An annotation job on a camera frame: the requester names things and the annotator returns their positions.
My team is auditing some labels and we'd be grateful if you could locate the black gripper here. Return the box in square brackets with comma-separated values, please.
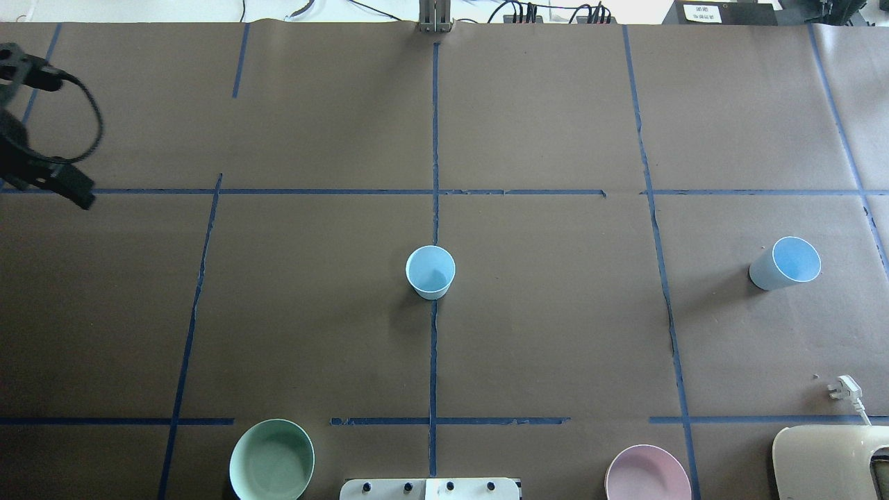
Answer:
[1, 110, 96, 210]

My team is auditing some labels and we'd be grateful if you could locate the light blue cup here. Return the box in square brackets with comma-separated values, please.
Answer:
[404, 246, 456, 301]
[747, 236, 822, 291]

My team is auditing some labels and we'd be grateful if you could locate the green bowl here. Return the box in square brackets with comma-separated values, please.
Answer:
[229, 419, 315, 499]

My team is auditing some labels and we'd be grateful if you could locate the brown paper table cover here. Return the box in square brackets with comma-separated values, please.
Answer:
[2, 20, 887, 499]

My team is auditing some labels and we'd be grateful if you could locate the black power strip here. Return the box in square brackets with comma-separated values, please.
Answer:
[487, 1, 618, 25]

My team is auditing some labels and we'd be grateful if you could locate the pink bowl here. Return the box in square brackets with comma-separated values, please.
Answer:
[604, 444, 693, 499]

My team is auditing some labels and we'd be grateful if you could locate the black box with label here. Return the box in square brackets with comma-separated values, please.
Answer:
[661, 1, 779, 26]

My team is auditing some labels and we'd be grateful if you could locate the cream toaster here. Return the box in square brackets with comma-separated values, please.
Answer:
[772, 424, 888, 499]

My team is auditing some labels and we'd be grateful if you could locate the white power plug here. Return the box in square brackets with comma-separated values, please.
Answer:
[826, 374, 872, 425]

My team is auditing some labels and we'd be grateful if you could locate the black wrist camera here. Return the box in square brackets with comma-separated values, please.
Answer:
[1, 42, 66, 108]

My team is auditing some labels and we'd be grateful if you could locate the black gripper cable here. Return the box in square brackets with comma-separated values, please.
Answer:
[42, 66, 104, 165]

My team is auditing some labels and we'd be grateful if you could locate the aluminium frame post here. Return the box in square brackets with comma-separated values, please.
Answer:
[418, 0, 453, 33]

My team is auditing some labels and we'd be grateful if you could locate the white mount base plate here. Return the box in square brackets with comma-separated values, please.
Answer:
[339, 477, 523, 499]

